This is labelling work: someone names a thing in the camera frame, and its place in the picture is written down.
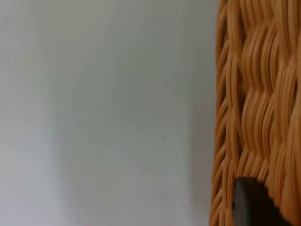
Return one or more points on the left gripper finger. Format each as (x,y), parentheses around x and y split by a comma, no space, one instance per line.
(251,207)

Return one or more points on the pale brown wicker basket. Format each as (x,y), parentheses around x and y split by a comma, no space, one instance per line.
(258,94)

